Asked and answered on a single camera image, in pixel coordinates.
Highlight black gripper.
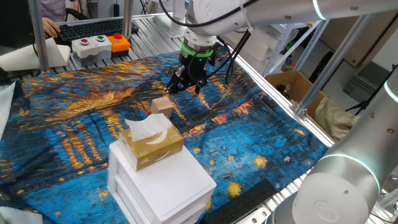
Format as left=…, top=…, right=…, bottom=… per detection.
left=164, top=53, right=216, bottom=96

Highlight small wooden block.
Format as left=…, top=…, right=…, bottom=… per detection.
left=150, top=96, right=175, bottom=118

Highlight white foam packaging block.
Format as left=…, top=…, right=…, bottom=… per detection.
left=221, top=24, right=282, bottom=63

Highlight person's bare hand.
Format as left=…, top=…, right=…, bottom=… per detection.
left=42, top=17, right=62, bottom=39

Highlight green ringed wrist flange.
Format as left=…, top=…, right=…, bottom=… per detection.
left=181, top=41, right=216, bottom=59

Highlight white tissue sheet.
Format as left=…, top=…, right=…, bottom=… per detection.
left=124, top=113, right=174, bottom=142

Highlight golden tissue box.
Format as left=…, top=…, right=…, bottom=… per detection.
left=118, top=124, right=185, bottom=172

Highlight orange emergency stop box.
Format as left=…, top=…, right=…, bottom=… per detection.
left=108, top=32, right=131, bottom=58

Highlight starry night painting tablecloth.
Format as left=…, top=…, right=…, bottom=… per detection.
left=0, top=46, right=330, bottom=224

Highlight small bottles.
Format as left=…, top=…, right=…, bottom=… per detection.
left=276, top=83, right=294, bottom=100

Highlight white metal shelf rack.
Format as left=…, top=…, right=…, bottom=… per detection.
left=262, top=19, right=331, bottom=77

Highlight grey two-button control box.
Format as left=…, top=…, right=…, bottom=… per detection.
left=71, top=34, right=113, bottom=67

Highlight white plastic drawer unit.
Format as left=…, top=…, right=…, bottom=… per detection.
left=107, top=140, right=218, bottom=224

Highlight open cardboard box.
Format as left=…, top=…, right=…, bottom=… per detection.
left=264, top=70, right=326, bottom=118

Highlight black computer keyboard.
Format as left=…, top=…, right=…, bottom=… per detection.
left=57, top=17, right=140, bottom=43

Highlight black foam strip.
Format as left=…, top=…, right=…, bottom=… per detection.
left=200, top=179, right=277, bottom=224

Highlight black office chair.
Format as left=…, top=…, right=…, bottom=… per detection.
left=64, top=7, right=90, bottom=22

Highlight diagonal aluminium strut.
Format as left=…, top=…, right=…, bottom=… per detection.
left=293, top=14, right=376, bottom=121

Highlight beige cloth bag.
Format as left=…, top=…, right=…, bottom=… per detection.
left=313, top=95, right=361, bottom=142

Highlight person in pink shirt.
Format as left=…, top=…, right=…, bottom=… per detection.
left=40, top=0, right=68, bottom=22

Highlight white folded foam sheet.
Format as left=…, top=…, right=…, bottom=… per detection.
left=0, top=37, right=72, bottom=73

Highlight grey plastic crate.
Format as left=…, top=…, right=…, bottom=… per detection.
left=343, top=60, right=396, bottom=103

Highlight white cloth piece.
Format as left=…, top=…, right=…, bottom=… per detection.
left=0, top=205, right=44, bottom=224
left=0, top=81, right=17, bottom=139

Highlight black computer monitor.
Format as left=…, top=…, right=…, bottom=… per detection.
left=0, top=0, right=37, bottom=49

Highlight black tripod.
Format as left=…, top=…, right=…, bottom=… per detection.
left=345, top=63, right=398, bottom=116

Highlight large brown cardboard panel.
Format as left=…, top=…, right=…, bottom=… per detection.
left=320, top=11, right=398, bottom=68

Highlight black gripper cable bundle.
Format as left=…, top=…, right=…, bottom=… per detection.
left=205, top=29, right=252, bottom=85

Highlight thin black looped cable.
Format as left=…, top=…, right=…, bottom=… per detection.
left=158, top=0, right=259, bottom=28

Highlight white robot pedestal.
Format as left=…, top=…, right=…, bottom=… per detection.
left=154, top=0, right=189, bottom=40

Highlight aluminium frame post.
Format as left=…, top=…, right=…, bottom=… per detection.
left=122, top=0, right=134, bottom=40
left=28, top=0, right=51, bottom=74

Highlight aluminium table edge rail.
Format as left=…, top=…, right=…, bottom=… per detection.
left=226, top=45, right=335, bottom=147

